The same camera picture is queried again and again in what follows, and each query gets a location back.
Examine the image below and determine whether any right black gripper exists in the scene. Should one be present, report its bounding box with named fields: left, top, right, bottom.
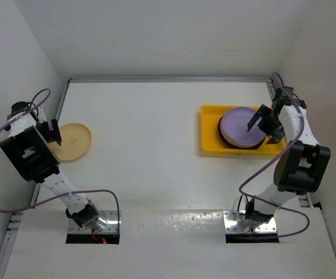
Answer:
left=248, top=105, right=285, bottom=145

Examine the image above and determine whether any tan plate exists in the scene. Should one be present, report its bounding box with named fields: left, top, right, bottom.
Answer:
left=49, top=123, right=92, bottom=163
left=218, top=125, right=266, bottom=149

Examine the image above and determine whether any purple plate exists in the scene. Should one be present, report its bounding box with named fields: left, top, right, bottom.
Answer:
left=220, top=106, right=266, bottom=145

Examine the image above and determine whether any pink plate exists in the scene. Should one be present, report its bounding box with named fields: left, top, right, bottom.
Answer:
left=219, top=127, right=266, bottom=149

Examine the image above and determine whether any metal rimmed plate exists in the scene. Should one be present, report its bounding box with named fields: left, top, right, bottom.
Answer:
left=217, top=117, right=266, bottom=150

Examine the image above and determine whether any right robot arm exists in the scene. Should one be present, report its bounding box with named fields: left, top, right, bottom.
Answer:
left=245, top=86, right=331, bottom=226

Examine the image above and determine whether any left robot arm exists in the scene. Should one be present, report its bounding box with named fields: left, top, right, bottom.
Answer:
left=0, top=101, right=99, bottom=230

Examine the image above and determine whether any yellow plastic bin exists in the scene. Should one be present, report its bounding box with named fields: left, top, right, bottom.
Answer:
left=200, top=105, right=287, bottom=157

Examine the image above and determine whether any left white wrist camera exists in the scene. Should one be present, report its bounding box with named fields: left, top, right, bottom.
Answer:
left=37, top=106, right=47, bottom=123

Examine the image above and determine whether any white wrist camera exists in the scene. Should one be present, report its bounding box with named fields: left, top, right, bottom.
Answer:
left=37, top=106, right=47, bottom=123
left=274, top=86, right=294, bottom=99

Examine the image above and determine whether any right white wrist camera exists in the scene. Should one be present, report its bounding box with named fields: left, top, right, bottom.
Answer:
left=274, top=86, right=294, bottom=99

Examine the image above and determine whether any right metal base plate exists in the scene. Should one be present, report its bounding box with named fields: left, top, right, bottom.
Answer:
left=223, top=210, right=277, bottom=235

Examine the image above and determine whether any metal base plate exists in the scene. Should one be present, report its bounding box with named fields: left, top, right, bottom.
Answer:
left=67, top=210, right=120, bottom=235
left=223, top=210, right=277, bottom=235

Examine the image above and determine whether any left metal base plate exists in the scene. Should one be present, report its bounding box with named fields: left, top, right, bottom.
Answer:
left=67, top=210, right=120, bottom=235

